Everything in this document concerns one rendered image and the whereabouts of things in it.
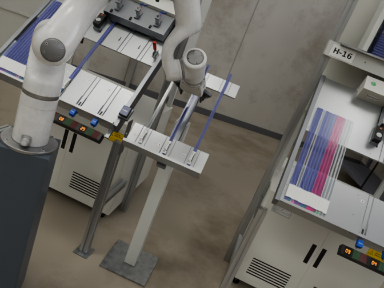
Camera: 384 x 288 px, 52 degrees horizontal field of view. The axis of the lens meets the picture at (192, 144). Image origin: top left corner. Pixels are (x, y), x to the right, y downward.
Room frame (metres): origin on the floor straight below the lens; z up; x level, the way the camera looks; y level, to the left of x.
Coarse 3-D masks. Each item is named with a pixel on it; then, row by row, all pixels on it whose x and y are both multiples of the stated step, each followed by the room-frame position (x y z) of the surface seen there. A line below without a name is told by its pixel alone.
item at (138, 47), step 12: (60, 0) 2.10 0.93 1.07; (108, 24) 2.04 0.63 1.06; (120, 24) 2.06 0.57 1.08; (84, 36) 1.95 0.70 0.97; (96, 36) 1.97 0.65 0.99; (108, 36) 1.98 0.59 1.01; (120, 36) 2.00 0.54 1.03; (132, 36) 2.01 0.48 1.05; (144, 36) 2.03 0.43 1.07; (108, 48) 1.94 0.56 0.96; (120, 48) 1.94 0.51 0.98; (132, 48) 1.96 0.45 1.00; (144, 48) 1.97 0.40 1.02; (144, 60) 1.92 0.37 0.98
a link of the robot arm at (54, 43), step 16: (80, 0) 1.20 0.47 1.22; (96, 0) 1.22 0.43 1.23; (64, 16) 1.17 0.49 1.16; (80, 16) 1.19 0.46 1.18; (48, 32) 1.13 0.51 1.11; (64, 32) 1.15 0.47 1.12; (80, 32) 1.19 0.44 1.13; (48, 48) 1.12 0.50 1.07; (64, 48) 1.14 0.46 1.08; (48, 64) 1.14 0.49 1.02
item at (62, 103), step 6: (0, 72) 1.68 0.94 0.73; (0, 78) 1.72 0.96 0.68; (6, 78) 1.70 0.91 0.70; (12, 78) 1.68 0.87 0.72; (18, 78) 1.68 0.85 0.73; (12, 84) 1.72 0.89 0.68; (18, 84) 1.69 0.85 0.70; (60, 102) 1.66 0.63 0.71; (66, 102) 1.64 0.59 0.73; (66, 108) 1.67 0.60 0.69; (78, 108) 1.63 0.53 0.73; (84, 108) 1.63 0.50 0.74; (78, 114) 1.67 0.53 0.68; (84, 114) 1.65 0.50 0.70; (90, 114) 1.63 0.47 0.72; (96, 114) 1.62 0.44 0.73; (90, 120) 1.66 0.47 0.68; (102, 120) 1.62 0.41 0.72; (108, 120) 1.61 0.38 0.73; (108, 126) 1.64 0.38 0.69
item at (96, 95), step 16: (64, 80) 1.74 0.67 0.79; (80, 80) 1.76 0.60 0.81; (96, 80) 1.78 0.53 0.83; (64, 96) 1.68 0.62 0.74; (80, 96) 1.70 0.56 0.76; (96, 96) 1.71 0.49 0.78; (112, 96) 1.73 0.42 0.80; (128, 96) 1.75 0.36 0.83; (96, 112) 1.65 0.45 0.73; (112, 112) 1.67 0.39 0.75
